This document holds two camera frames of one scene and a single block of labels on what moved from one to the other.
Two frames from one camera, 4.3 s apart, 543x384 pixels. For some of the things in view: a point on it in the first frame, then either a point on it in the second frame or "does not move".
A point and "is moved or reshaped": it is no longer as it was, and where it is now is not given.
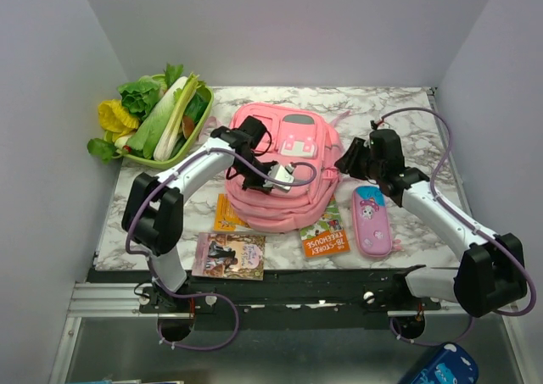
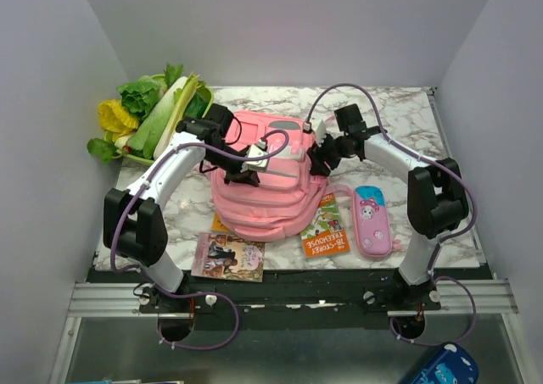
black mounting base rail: x=283 y=300 does not move
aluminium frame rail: x=105 y=300 does not move
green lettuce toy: x=141 y=94 does not move
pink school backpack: x=294 y=134 is moved or reshaped
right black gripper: x=347 y=162 to x=317 y=155
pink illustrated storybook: x=237 y=256 does not move
